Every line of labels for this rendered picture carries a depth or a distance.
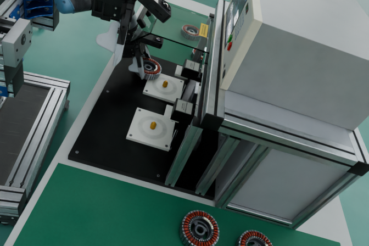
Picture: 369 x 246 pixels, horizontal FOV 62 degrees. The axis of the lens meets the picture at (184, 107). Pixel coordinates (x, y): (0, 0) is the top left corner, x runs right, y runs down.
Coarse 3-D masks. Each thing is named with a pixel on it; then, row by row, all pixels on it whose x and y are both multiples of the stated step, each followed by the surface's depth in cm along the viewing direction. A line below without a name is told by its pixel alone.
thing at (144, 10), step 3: (144, 9) 108; (147, 9) 110; (141, 12) 107; (144, 12) 107; (147, 12) 111; (150, 12) 111; (141, 15) 105; (144, 15) 107; (147, 15) 111; (150, 15) 112; (138, 18) 104; (141, 18) 103; (138, 21) 103; (141, 21) 103; (138, 24) 104; (141, 24) 104; (144, 24) 104; (141, 27) 105
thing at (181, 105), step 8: (176, 104) 100; (184, 104) 101; (192, 104) 102; (168, 112) 102; (176, 112) 98; (184, 112) 98; (192, 112) 99; (176, 120) 100; (184, 120) 99; (208, 128) 100
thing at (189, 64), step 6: (186, 60) 119; (180, 66) 122; (186, 66) 116; (192, 66) 117; (198, 66) 119; (180, 72) 119; (186, 72) 117; (192, 72) 116; (198, 72) 116; (186, 78) 119; (192, 78) 118; (198, 78) 117
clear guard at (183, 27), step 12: (180, 12) 114; (156, 24) 103; (168, 24) 105; (180, 24) 108; (192, 24) 110; (144, 36) 99; (168, 36) 100; (180, 36) 102; (192, 36) 104; (204, 48) 101
